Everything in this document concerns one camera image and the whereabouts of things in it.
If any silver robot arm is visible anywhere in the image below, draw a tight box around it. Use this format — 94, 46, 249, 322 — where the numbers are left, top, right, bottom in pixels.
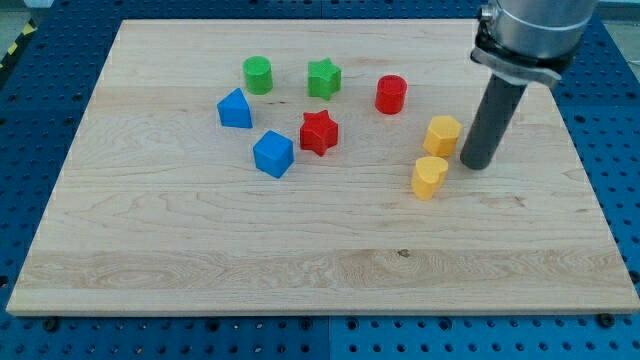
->
460, 0, 597, 170

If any green cylinder block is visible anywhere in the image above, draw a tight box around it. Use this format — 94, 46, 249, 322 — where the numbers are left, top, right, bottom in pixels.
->
242, 56, 273, 95

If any blue cube block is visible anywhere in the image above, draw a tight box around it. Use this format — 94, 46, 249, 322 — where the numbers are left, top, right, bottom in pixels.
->
253, 130, 294, 178

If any blue triangle block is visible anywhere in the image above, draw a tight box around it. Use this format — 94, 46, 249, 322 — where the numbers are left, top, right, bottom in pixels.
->
217, 88, 253, 129

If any green star block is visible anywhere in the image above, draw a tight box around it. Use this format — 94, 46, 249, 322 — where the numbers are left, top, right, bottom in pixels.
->
307, 58, 342, 100

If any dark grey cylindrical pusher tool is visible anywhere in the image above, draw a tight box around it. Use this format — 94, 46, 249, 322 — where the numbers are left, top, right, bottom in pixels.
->
460, 75, 526, 170

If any red star block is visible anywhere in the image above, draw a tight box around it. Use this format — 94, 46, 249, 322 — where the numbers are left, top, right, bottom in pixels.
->
299, 110, 339, 156

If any red cylinder block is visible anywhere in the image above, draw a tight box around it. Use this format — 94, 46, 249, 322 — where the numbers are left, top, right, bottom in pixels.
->
375, 74, 408, 115

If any yellow heart block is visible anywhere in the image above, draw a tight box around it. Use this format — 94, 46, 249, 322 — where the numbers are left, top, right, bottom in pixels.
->
411, 156, 449, 200

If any yellow hexagon block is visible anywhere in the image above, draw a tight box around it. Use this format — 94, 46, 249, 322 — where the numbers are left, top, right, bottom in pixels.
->
423, 116, 462, 157

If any light wooden board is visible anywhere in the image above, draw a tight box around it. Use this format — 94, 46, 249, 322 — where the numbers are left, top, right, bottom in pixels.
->
7, 19, 639, 316

